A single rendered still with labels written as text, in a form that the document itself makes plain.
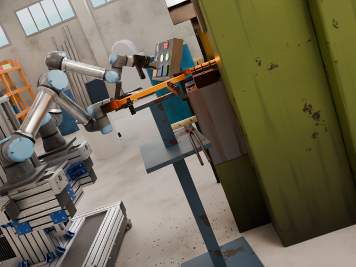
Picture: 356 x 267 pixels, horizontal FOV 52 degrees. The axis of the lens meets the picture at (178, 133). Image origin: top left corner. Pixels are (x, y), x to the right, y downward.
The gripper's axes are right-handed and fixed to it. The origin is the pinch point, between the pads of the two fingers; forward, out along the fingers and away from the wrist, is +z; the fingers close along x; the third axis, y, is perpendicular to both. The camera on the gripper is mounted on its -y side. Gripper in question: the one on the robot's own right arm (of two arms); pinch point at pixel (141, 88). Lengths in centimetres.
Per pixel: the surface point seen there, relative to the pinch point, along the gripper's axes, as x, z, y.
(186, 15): 7.5, 38.9, -29.7
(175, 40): -43, 29, -17
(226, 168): 22, 31, 57
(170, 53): -41.3, 22.5, -10.4
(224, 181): 22, 27, 64
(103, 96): -355, -107, 32
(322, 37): 54, 89, 1
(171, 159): 72, 10, 24
